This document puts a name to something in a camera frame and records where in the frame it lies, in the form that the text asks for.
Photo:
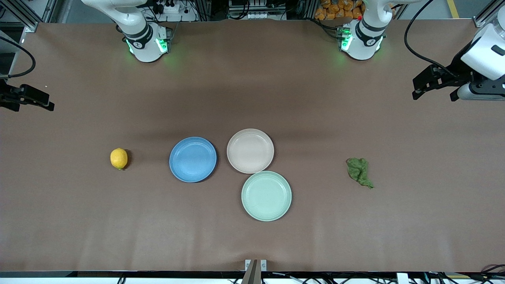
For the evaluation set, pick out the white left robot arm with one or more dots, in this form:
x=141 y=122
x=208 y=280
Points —
x=483 y=47

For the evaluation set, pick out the white power strip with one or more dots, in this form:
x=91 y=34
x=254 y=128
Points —
x=260 y=15
x=171 y=8

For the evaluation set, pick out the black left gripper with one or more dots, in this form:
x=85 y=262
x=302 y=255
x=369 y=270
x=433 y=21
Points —
x=458 y=70

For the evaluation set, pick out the metal camera post bracket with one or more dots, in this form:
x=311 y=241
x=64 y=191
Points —
x=255 y=272

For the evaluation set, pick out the aluminium frame profile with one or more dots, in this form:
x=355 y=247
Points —
x=31 y=27
x=482 y=20

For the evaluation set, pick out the bag of orange fruit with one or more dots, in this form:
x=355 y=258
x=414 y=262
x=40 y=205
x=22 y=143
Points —
x=335 y=10

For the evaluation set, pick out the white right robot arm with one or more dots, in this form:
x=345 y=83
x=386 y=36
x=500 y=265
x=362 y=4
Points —
x=144 y=37

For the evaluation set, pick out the blue plate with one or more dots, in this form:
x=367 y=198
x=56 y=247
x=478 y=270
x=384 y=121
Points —
x=193 y=159

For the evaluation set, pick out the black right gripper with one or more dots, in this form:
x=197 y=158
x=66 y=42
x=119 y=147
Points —
x=8 y=97

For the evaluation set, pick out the pink beige plate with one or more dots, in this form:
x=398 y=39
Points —
x=250 y=151

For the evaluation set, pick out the yellow lemon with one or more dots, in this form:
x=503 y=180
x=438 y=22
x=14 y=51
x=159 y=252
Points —
x=118 y=158

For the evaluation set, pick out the green lettuce leaf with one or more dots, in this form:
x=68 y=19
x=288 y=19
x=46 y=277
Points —
x=358 y=169

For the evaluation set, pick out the mint green plate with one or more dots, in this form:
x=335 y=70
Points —
x=266 y=196

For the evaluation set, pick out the brown table cover sheet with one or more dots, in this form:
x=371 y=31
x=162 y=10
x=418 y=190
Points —
x=252 y=79

